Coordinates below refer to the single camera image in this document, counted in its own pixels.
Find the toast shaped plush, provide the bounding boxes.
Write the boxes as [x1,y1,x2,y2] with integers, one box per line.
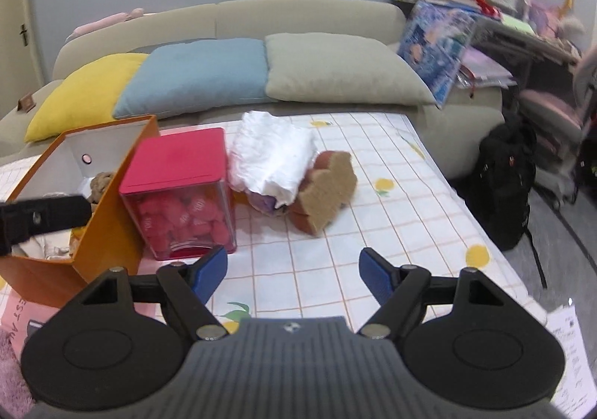
[286,149,359,236]

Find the pink plush toy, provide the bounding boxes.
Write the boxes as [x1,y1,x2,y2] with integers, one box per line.
[65,7,145,41]

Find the white papers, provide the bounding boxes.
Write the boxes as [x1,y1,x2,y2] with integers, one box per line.
[542,306,594,416]

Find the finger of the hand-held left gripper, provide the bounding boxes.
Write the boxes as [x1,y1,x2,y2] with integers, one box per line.
[0,194,93,257]

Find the pink and grey chair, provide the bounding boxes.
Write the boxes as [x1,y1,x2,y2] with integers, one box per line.
[517,56,597,211]

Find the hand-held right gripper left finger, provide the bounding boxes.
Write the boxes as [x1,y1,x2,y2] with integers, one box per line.
[69,246,229,341]

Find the pink lidded clear container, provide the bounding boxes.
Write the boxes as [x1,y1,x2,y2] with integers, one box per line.
[118,127,238,260]

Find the pink unicorn plush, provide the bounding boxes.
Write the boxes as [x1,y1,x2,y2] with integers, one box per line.
[527,0,576,38]

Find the black backpack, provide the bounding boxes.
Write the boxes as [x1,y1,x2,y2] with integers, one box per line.
[468,113,546,290]

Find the white crumpled plastic bag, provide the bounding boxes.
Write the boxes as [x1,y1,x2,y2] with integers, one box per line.
[228,110,319,208]

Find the pink fluffy rug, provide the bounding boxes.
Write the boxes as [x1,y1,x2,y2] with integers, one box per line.
[0,329,37,416]

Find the orange cardboard box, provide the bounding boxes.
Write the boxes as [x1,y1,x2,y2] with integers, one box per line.
[0,114,162,309]

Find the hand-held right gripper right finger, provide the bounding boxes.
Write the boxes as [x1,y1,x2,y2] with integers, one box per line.
[357,246,517,340]

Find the pink folders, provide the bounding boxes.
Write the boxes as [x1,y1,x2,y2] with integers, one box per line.
[456,47,517,90]

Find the grey green pillow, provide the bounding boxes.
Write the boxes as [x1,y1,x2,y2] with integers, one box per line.
[264,32,438,105]

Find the cream door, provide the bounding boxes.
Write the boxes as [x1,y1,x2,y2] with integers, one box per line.
[0,0,48,96]

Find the blue printed pillow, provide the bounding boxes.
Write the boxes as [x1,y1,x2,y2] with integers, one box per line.
[397,0,477,110]

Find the small purple cloth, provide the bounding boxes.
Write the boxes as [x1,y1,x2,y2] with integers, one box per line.
[246,190,291,216]

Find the pink paper sheet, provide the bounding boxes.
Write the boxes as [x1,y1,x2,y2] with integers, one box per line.
[0,290,62,355]

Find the yellow pillow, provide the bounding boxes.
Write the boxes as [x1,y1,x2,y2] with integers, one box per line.
[24,52,150,144]

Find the cluttered desk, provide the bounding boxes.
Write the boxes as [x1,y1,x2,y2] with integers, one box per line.
[470,12,585,93]

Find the lemon print checked tablecloth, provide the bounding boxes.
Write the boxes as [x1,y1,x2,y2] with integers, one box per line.
[0,110,547,341]

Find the beige sofa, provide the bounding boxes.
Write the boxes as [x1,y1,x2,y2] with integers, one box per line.
[0,0,505,180]

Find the brown knotted plush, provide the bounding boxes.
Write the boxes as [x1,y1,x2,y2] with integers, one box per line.
[88,170,118,206]

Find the light blue pillow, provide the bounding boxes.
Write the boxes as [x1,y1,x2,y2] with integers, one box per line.
[112,37,277,119]

